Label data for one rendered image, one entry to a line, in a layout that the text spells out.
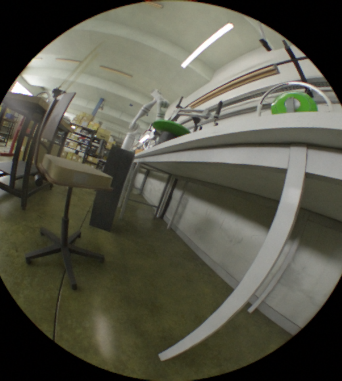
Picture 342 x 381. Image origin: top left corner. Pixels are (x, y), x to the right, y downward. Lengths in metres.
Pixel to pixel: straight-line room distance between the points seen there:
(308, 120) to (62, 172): 0.71
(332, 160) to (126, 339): 0.88
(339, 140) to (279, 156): 0.15
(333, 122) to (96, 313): 0.98
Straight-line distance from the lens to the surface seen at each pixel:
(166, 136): 0.88
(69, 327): 0.74
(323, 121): 0.29
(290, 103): 0.80
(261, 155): 0.34
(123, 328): 0.76
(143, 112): 1.40
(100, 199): 1.34
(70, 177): 0.58
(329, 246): 1.19
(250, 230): 1.29
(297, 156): 0.31
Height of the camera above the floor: 0.70
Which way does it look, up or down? 3 degrees down
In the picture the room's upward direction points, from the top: 21 degrees clockwise
